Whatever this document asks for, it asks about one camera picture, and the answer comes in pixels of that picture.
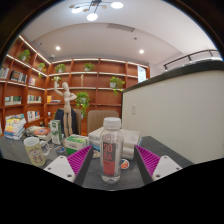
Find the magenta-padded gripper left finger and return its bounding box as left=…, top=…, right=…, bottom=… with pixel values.
left=43, top=144, right=95, bottom=188

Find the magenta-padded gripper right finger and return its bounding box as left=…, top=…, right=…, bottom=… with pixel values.
left=133, top=144, right=184, bottom=186

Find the clear bottle with red label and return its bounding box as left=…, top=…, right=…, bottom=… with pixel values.
left=99, top=116, right=125, bottom=185

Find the flat green-white box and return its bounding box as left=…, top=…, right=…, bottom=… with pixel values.
left=64, top=134, right=90, bottom=156

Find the white mug with yellow print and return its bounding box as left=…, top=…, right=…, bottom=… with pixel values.
left=23, top=136, right=51, bottom=168

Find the tall green-white carton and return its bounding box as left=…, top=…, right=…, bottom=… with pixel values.
left=49, top=119, right=64, bottom=146

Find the stack of dark books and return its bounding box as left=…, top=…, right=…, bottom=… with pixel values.
left=26, top=125, right=53, bottom=143

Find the orange-white round badge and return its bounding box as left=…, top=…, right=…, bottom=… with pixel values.
left=120, top=159, right=130, bottom=170

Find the stack of white books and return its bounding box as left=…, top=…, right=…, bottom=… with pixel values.
left=88, top=126, right=143, bottom=160

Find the dark blue jacket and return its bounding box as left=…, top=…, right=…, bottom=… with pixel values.
left=53, top=108, right=81, bottom=136

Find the wooden artist mannequin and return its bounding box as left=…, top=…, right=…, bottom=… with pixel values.
left=53, top=81, right=78, bottom=138

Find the tan upholstered chair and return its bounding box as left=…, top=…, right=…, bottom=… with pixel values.
left=87, top=109, right=120, bottom=136

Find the stack of colourful books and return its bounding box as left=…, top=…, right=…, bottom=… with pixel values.
left=3, top=114, right=28, bottom=141

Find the red-brown wooden shelf unit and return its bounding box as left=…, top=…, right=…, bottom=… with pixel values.
left=0, top=34, right=151, bottom=138

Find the ceiling air vent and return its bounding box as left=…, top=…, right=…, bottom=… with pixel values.
left=106, top=23, right=136, bottom=33

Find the branched ceiling lamp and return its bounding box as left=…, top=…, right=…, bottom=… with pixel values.
left=68, top=0, right=124, bottom=22

